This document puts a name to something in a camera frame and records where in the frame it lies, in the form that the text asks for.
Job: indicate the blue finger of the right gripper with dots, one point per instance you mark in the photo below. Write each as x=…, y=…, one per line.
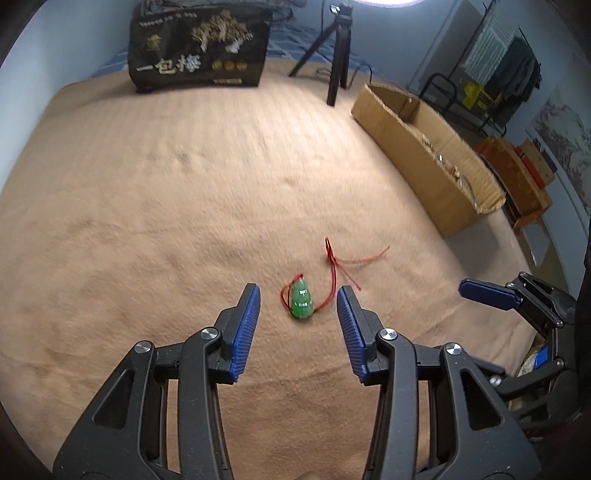
x=493, y=295

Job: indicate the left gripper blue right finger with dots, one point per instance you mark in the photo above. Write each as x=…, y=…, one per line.
x=360, y=328

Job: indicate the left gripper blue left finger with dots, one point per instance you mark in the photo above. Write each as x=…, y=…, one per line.
x=237, y=325

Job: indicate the orange covered box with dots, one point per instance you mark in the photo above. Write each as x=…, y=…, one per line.
x=526, y=200

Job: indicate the open cardboard box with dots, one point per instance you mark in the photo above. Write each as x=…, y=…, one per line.
x=453, y=183

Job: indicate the beige bed blanket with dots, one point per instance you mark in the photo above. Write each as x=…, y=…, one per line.
x=133, y=217

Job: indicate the yellow crate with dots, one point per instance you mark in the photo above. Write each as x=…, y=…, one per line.
x=476, y=97

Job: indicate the black clothes rack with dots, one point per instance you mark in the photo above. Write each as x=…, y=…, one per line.
x=444, y=89

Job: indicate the dark hanging clothes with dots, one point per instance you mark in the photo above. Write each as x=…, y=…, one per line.
x=514, y=81

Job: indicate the striped hanging towel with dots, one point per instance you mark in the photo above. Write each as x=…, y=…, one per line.
x=494, y=38

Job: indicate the black printed snack bag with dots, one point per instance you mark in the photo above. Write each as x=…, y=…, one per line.
x=211, y=44

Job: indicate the black tripod stand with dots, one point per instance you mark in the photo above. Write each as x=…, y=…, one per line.
x=341, y=27

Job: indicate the wall landscape poster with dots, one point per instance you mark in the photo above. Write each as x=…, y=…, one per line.
x=567, y=137

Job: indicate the white ring light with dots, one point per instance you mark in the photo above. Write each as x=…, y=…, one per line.
x=390, y=4

